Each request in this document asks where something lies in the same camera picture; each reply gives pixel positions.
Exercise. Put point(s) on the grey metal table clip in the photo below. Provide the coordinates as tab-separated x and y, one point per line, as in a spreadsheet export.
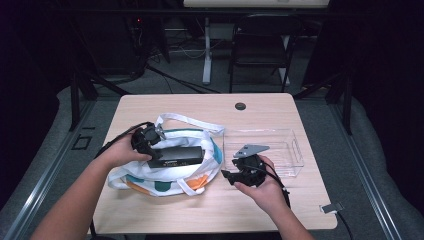
331	207

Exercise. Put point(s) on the white green orange tote bag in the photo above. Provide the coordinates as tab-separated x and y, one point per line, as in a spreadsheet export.
173	176

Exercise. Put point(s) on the aluminium floor rail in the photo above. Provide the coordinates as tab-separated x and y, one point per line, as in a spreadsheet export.
366	180
43	173

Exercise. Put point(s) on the clear plastic box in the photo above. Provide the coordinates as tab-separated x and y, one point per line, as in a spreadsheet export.
280	156

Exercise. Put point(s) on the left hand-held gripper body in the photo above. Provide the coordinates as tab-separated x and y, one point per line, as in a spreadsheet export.
145	138

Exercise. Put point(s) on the black metal stand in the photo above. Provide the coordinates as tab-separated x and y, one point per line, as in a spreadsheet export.
75	100
347	106

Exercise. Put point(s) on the person's right hand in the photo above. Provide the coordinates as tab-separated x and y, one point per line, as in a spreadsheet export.
266	193

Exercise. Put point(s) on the person's left hand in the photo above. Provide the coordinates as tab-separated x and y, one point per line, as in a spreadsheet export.
121	151

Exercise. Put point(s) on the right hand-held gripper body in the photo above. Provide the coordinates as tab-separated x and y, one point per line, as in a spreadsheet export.
250	170

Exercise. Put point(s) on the black rectangular case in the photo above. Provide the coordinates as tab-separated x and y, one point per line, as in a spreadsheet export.
176	156

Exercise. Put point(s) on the white desk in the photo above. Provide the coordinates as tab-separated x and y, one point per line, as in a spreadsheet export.
207	50

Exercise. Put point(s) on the black computer tower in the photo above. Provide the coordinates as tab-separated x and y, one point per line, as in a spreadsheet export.
113	43

